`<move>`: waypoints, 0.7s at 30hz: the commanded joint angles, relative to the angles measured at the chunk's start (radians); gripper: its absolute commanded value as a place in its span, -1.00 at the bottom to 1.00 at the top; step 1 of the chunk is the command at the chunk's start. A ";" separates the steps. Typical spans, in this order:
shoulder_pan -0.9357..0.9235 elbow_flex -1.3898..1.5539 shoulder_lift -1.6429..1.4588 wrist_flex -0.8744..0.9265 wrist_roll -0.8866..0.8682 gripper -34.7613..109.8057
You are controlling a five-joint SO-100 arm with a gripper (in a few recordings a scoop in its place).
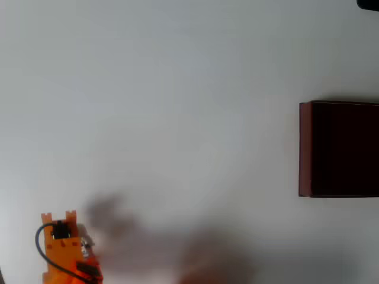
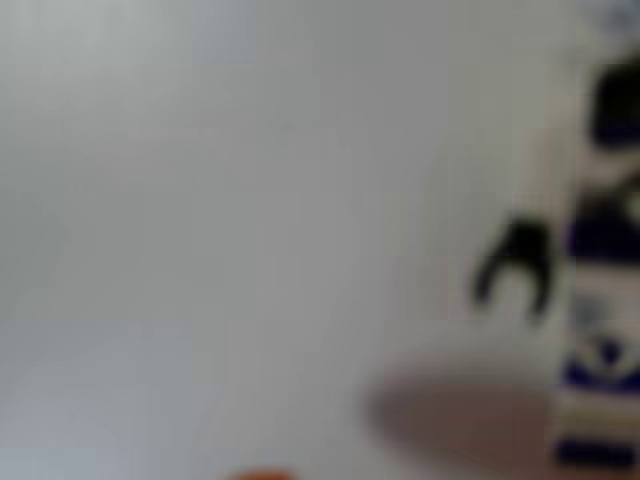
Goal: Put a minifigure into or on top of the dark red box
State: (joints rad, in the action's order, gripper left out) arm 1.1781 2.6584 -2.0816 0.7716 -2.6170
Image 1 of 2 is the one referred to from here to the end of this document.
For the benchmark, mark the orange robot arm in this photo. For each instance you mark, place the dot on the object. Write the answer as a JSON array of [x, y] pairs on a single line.
[[63, 254]]

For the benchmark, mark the dark red box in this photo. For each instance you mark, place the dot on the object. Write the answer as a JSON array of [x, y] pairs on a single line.
[[340, 148]]

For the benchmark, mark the black object at corner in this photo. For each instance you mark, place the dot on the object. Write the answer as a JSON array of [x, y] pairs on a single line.
[[369, 4]]

